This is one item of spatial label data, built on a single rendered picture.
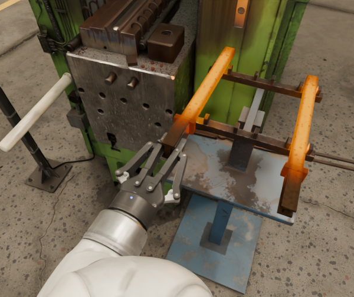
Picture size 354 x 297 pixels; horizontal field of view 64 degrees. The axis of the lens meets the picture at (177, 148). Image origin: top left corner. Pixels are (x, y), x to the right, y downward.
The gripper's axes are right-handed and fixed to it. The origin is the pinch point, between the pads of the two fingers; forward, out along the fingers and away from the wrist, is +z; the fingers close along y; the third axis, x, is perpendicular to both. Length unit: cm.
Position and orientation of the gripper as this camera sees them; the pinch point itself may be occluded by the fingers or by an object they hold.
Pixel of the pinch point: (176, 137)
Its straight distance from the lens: 58.3
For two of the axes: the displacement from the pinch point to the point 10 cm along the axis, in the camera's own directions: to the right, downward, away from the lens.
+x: 0.1, -6.3, -7.8
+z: 4.0, -7.1, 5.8
